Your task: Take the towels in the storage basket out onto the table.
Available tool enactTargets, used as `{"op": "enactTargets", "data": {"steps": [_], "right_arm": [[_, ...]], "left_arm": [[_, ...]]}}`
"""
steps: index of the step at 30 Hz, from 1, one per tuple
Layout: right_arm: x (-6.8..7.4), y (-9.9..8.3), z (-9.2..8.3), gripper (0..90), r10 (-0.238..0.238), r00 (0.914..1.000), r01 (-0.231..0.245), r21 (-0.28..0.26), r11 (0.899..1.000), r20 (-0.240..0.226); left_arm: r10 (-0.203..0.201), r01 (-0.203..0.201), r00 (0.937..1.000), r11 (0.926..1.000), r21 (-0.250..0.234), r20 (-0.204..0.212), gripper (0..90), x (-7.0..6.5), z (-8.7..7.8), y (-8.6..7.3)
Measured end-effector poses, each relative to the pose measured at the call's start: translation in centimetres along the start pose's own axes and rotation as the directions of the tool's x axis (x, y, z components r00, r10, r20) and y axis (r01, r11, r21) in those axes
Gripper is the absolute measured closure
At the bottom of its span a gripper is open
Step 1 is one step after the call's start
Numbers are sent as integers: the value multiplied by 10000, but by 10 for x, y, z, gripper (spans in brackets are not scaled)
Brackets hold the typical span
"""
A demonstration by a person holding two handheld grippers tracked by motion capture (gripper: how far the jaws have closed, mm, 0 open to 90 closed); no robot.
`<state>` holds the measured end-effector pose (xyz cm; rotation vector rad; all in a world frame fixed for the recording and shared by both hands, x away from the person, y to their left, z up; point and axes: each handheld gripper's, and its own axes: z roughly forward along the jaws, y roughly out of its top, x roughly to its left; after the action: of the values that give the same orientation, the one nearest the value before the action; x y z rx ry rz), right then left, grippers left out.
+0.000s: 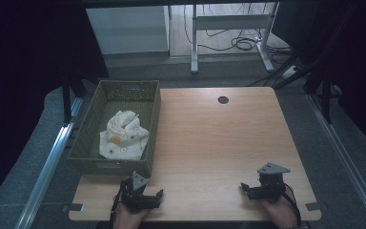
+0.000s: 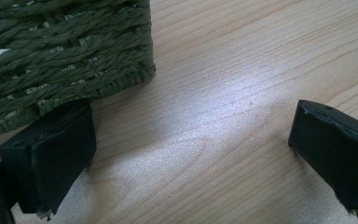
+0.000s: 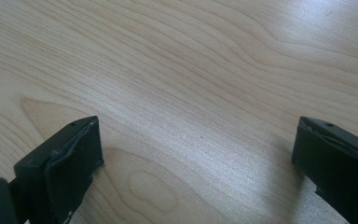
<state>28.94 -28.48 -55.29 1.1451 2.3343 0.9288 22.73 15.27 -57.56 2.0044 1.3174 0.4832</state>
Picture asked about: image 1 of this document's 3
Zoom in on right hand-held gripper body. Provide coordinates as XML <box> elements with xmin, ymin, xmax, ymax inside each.
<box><xmin>256</xmin><ymin>162</ymin><xmax>292</xmax><ymax>201</ymax></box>

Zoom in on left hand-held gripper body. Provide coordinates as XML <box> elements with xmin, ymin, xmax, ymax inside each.
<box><xmin>120</xmin><ymin>171</ymin><xmax>151</xmax><ymax>214</ymax></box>

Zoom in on white patterned cloth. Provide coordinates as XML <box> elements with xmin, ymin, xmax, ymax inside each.
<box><xmin>98</xmin><ymin>110</ymin><xmax>151</xmax><ymax>161</ymax></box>

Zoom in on green woven basket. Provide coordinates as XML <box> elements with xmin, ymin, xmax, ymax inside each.
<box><xmin>67</xmin><ymin>79</ymin><xmax>162</xmax><ymax>177</ymax></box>

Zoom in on person's left hand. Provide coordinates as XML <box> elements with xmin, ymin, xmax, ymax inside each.
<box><xmin>113</xmin><ymin>203</ymin><xmax>149</xmax><ymax>229</ymax></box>

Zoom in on person's right hand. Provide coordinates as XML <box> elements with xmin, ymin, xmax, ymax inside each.
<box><xmin>261</xmin><ymin>192</ymin><xmax>299</xmax><ymax>228</ymax></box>

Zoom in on black stand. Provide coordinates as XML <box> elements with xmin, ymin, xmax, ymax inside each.
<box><xmin>61</xmin><ymin>73</ymin><xmax>87</xmax><ymax>125</ymax></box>
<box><xmin>273</xmin><ymin>53</ymin><xmax>335</xmax><ymax>125</ymax></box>

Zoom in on white power strip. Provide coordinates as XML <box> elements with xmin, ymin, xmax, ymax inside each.
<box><xmin>280</xmin><ymin>65</ymin><xmax>299</xmax><ymax>80</ymax></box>

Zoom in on dark curtain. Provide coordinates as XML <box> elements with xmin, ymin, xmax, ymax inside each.
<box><xmin>273</xmin><ymin>0</ymin><xmax>366</xmax><ymax>156</ymax></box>
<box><xmin>0</xmin><ymin>0</ymin><xmax>109</xmax><ymax>211</ymax></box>

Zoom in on white cabinet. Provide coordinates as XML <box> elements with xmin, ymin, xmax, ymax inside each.
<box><xmin>85</xmin><ymin>5</ymin><xmax>171</xmax><ymax>55</ymax></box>

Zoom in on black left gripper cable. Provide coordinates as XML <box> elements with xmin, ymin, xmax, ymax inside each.
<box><xmin>110</xmin><ymin>180</ymin><xmax>126</xmax><ymax>223</ymax></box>

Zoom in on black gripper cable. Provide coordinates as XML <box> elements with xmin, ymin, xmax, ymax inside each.
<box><xmin>280</xmin><ymin>185</ymin><xmax>302</xmax><ymax>227</ymax></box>
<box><xmin>110</xmin><ymin>180</ymin><xmax>126</xmax><ymax>223</ymax></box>

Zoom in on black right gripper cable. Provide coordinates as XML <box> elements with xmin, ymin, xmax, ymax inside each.
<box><xmin>280</xmin><ymin>185</ymin><xmax>302</xmax><ymax>227</ymax></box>

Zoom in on aluminium rail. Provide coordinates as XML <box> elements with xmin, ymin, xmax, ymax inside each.
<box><xmin>308</xmin><ymin>94</ymin><xmax>366</xmax><ymax>228</ymax></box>
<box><xmin>13</xmin><ymin>96</ymin><xmax>84</xmax><ymax>229</ymax></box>

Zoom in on black floor cables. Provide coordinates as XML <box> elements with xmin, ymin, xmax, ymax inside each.
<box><xmin>184</xmin><ymin>3</ymin><xmax>294</xmax><ymax>55</ymax></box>

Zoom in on white metal desk frame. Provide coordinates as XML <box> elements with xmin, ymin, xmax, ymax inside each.
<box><xmin>190</xmin><ymin>3</ymin><xmax>279</xmax><ymax>74</ymax></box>

